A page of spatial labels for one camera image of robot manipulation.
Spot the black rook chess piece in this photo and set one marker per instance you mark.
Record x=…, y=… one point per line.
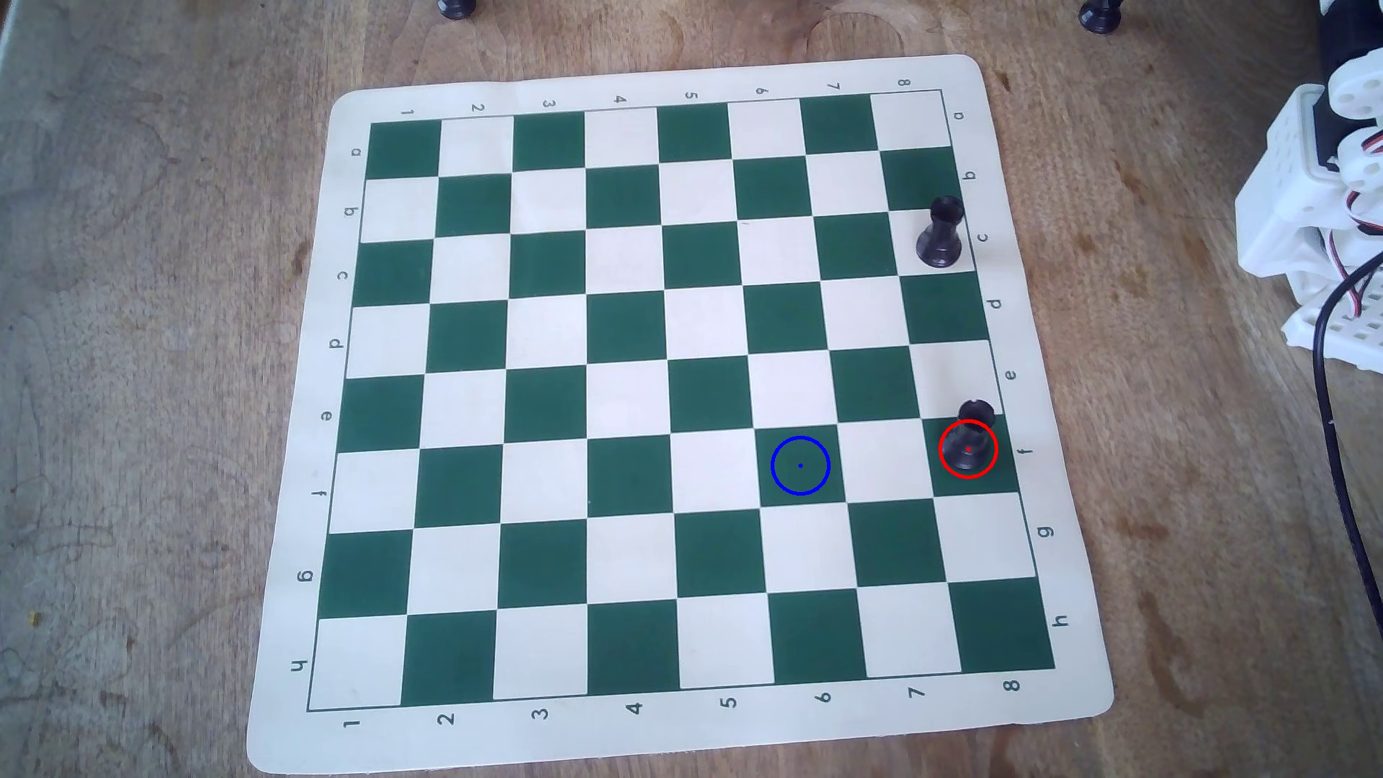
x=940, y=243
x=971, y=445

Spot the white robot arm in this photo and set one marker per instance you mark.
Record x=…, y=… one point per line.
x=1286, y=205

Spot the green and white chess mat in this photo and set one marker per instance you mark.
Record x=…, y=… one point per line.
x=627, y=432

